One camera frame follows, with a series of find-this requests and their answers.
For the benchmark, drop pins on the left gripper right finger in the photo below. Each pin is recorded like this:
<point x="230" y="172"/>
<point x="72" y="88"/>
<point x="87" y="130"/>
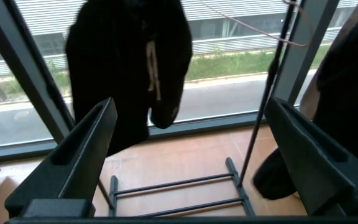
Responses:
<point x="308" y="163"/>

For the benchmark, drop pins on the window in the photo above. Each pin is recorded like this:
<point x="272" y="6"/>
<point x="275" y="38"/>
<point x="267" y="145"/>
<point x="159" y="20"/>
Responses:
<point x="31" y="77"/>

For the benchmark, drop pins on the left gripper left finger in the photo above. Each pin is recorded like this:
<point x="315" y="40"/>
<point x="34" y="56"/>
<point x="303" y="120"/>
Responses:
<point x="85" y="169"/>

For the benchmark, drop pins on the black clothes rack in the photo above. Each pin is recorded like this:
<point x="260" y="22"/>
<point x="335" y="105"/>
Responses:
<point x="233" y="171"/>

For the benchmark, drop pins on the pink clothes hanger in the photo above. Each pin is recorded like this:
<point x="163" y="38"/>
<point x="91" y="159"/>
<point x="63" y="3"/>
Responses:
<point x="297" y="45"/>

